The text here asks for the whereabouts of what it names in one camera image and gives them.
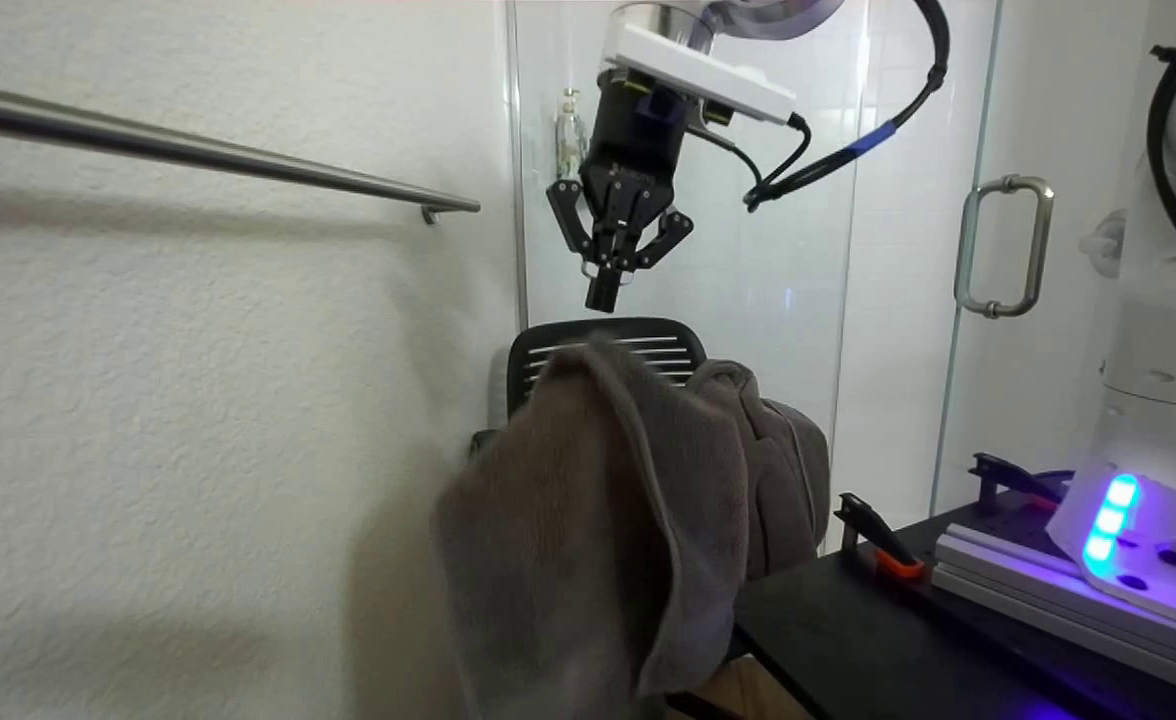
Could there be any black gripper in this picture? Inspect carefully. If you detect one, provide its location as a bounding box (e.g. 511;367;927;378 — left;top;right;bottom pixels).
545;68;692;313

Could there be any brown towel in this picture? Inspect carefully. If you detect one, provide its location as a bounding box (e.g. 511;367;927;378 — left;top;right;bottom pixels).
434;332;756;720

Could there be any grey towel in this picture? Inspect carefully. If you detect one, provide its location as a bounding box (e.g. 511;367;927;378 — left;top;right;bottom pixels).
687;358;831;579

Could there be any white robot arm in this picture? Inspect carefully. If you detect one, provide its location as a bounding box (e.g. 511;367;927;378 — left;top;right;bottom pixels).
550;0;1176;618

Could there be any black office chair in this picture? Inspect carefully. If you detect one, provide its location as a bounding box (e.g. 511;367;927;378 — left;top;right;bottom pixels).
485;313;803;720

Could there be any metal towel bar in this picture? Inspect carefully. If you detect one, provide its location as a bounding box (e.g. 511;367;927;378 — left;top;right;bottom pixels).
0;91;477;225

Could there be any white soap bottle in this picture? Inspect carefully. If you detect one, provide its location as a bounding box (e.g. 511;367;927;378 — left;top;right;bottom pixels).
551;87;584;181

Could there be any glass shower door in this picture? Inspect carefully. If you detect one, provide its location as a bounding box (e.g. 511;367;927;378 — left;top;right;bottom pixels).
838;0;1149;523

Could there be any orange black clamp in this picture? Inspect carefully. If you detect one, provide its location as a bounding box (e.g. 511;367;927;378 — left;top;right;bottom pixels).
838;492;927;585

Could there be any purple black clamp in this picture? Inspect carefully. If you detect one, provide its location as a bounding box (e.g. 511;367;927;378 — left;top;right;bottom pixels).
972;452;1074;508

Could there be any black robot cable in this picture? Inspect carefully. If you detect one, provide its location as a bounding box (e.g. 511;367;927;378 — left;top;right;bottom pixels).
741;0;958;215

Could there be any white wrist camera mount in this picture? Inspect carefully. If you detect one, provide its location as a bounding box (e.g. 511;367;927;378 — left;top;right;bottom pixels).
605;19;797;124

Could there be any metal shower door handle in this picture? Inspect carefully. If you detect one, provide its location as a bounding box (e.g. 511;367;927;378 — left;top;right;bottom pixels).
953;170;1057;319

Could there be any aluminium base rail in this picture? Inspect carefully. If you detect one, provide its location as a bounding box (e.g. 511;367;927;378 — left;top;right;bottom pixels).
934;523;1176;683

